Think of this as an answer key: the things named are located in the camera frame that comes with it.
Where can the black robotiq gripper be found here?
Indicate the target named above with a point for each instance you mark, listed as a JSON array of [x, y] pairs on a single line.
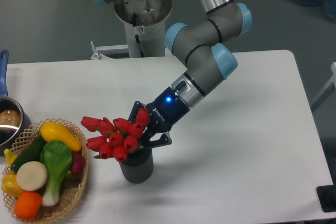
[[166, 110]]

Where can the red tulip bouquet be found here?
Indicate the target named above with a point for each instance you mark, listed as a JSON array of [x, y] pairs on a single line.
[[118, 137]]

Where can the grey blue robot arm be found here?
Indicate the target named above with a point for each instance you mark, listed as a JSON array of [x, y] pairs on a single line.
[[199, 48]]

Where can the dark grey ribbed vase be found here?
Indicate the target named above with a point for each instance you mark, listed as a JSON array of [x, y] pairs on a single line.
[[138, 166]]

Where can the purple red radish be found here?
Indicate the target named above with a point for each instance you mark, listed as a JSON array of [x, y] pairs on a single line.
[[78, 163]]

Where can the green bok choy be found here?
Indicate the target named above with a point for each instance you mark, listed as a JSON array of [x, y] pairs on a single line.
[[57, 158]]

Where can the yellow squash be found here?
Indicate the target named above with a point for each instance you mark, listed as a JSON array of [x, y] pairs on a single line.
[[52, 131]]

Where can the woven wicker basket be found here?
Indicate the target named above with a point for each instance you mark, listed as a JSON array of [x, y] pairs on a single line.
[[72, 188]]

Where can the green cucumber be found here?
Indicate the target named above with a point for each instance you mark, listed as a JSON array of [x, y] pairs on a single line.
[[31, 153]]

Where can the beige round bun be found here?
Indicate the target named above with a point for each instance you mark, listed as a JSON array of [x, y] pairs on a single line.
[[31, 176]]

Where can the yellow banana tip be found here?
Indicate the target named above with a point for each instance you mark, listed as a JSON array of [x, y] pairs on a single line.
[[10, 157]]

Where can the orange fruit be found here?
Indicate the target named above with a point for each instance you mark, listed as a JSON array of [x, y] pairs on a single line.
[[27, 205]]

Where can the yellow bell pepper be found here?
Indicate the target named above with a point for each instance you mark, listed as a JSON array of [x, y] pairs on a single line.
[[10, 185]]

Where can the black device at table edge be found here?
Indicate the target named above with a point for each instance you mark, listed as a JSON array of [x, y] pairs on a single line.
[[326, 195]]

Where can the white metal base frame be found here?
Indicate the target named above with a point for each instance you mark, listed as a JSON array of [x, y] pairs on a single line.
[[110, 49]]

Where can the blue handled saucepan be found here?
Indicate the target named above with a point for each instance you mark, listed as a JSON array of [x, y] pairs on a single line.
[[14, 120]]

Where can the white frame at right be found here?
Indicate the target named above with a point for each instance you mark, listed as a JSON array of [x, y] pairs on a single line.
[[325, 91]]

